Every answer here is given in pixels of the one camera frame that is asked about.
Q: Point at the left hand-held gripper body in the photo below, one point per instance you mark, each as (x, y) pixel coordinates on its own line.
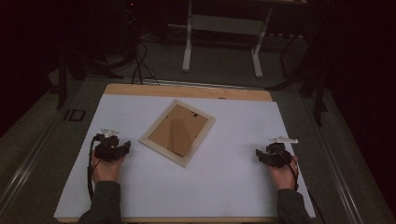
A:
(107, 151)

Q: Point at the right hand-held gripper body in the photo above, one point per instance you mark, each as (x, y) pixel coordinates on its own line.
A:
(278, 157)

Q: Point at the light wooden photo frame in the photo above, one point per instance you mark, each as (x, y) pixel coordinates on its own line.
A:
(179, 133)

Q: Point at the person's left hand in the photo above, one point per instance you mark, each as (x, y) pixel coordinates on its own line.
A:
(106, 171)

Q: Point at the person's right hand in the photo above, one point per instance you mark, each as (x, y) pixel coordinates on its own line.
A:
(283, 177)

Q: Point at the white paper mat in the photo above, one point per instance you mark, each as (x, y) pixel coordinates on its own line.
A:
(218, 186)

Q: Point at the black metal stand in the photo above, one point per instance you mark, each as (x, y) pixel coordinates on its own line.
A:
(62, 87)
(319, 93)

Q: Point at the thin black stand leg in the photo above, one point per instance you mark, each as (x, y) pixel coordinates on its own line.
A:
(285, 59)

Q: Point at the white metal stand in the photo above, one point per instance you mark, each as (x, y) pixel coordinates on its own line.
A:
(186, 56)

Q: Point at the black floor bracket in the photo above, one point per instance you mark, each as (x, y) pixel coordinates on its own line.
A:
(74, 115)

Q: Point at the aluminium floor rail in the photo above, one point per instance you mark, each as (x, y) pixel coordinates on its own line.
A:
(339, 174)
(28, 168)

